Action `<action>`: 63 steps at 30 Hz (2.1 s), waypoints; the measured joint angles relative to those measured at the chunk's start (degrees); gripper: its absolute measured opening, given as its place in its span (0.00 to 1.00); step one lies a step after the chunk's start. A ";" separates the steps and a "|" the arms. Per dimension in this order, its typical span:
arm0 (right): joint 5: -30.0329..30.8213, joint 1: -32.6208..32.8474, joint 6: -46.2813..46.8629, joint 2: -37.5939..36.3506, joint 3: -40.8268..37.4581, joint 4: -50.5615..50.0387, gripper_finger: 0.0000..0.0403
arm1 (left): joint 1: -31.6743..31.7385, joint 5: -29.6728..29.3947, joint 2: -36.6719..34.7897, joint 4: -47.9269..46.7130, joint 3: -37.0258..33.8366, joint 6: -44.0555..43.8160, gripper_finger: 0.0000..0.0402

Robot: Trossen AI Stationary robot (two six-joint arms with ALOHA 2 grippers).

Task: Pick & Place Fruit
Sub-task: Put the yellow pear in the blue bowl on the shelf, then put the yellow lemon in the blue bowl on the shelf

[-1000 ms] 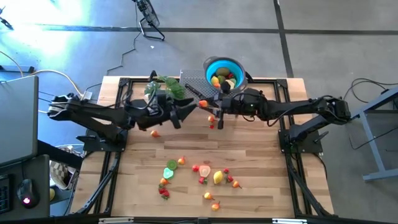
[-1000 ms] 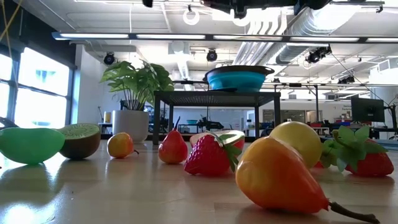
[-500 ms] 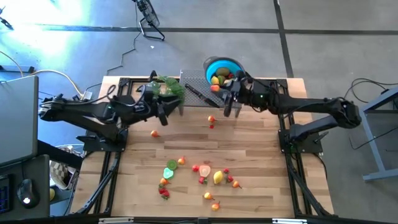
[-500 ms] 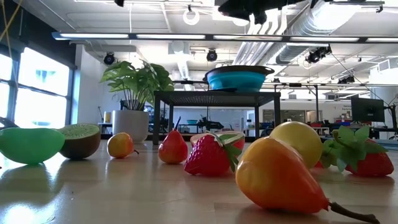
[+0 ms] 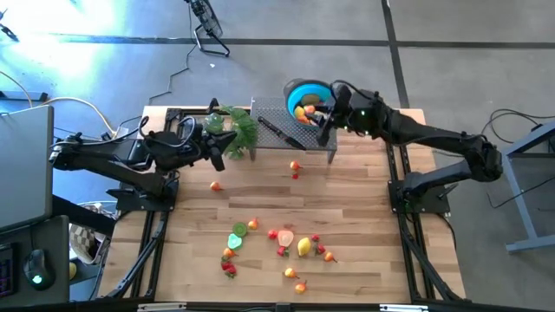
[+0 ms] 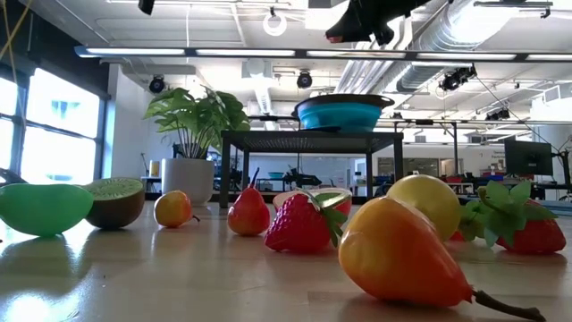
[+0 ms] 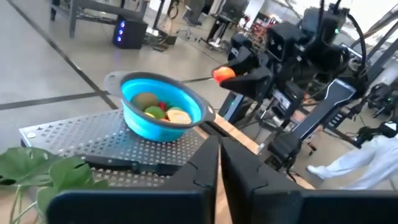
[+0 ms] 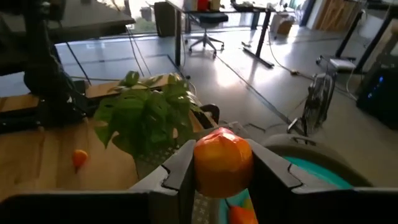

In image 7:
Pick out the orange toy pear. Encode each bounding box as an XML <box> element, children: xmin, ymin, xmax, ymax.
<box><xmin>212</xmin><ymin>66</ymin><xmax>236</xmax><ymax>85</ymax></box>

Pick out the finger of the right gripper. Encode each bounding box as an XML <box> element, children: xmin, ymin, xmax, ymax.
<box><xmin>228</xmin><ymin>33</ymin><xmax>261</xmax><ymax>75</ymax></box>
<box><xmin>219</xmin><ymin>67</ymin><xmax>274</xmax><ymax>103</ymax></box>

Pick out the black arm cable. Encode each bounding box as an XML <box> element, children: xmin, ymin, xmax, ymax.
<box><xmin>317</xmin><ymin>0</ymin><xmax>368</xmax><ymax>82</ymax></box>

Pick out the black background desk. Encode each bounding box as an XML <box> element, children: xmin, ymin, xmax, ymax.
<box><xmin>205</xmin><ymin>14</ymin><xmax>242</xmax><ymax>49</ymax></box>

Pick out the blue collapsible colander bowl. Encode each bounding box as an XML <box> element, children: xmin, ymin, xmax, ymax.
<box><xmin>104</xmin><ymin>70</ymin><xmax>217</xmax><ymax>143</ymax></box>

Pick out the whole brown toy kiwi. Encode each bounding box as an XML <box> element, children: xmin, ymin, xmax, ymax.
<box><xmin>130</xmin><ymin>92</ymin><xmax>159</xmax><ymax>112</ymax></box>

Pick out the perforated metal shelf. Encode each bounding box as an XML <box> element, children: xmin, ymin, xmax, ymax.
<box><xmin>18</xmin><ymin>108</ymin><xmax>209</xmax><ymax>189</ymax></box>

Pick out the black computer tower with lights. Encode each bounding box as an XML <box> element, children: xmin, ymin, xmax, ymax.
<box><xmin>112</xmin><ymin>17</ymin><xmax>149</xmax><ymax>50</ymax></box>

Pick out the green plant in white pot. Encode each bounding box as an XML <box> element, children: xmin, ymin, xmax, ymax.
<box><xmin>0</xmin><ymin>146</ymin><xmax>109</xmax><ymax>224</ymax></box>

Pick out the black box with green lights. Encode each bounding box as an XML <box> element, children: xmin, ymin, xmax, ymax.
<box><xmin>219</xmin><ymin>91</ymin><xmax>246</xmax><ymax>124</ymax></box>

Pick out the grey office chair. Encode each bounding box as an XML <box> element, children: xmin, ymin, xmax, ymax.
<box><xmin>178</xmin><ymin>0</ymin><xmax>205</xmax><ymax>41</ymax></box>

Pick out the grey metal background table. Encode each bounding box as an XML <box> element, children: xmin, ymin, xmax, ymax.
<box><xmin>49</xmin><ymin>0</ymin><xmax>150</xmax><ymax>39</ymax></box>

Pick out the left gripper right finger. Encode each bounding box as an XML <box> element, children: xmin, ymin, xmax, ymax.
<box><xmin>221</xmin><ymin>136</ymin><xmax>398</xmax><ymax>224</ymax></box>

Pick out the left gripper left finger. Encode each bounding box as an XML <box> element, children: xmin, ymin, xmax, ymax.
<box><xmin>46</xmin><ymin>136</ymin><xmax>220</xmax><ymax>224</ymax></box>

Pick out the person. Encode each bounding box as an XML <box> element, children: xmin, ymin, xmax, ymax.
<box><xmin>306</xmin><ymin>133</ymin><xmax>398</xmax><ymax>190</ymax></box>

